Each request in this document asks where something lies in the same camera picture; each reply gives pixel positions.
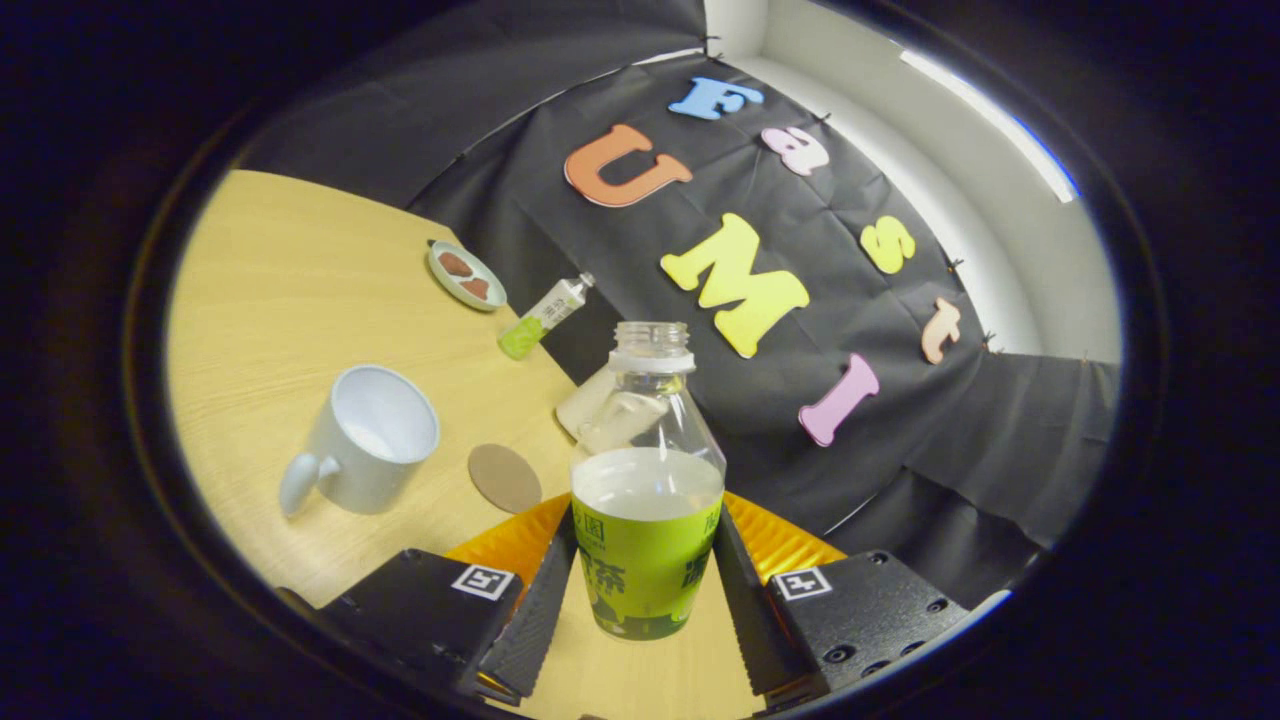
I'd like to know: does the white cup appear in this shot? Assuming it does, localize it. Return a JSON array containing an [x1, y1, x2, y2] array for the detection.
[[279, 364, 442, 519]]

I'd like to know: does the wooden table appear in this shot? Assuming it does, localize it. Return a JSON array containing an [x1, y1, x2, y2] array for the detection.
[[165, 170, 766, 720]]

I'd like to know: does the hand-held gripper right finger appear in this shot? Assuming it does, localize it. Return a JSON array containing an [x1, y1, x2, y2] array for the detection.
[[712, 492, 971, 713]]

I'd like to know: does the white toaster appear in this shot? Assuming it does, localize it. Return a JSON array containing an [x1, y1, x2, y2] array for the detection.
[[556, 362, 671, 456]]

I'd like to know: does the pale green plate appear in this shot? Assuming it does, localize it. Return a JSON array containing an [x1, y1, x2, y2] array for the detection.
[[427, 240, 508, 313]]

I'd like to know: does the tall white green bottle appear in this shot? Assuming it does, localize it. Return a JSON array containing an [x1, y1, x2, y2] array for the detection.
[[498, 273, 597, 361]]

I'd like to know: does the brown round coaster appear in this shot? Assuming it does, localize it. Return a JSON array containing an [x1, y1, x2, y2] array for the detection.
[[468, 443, 543, 515]]

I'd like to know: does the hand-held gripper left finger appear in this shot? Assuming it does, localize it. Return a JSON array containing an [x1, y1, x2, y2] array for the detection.
[[320, 495, 579, 706]]

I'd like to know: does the green label juice bottle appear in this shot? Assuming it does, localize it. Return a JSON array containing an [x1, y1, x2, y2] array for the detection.
[[570, 321, 727, 642]]

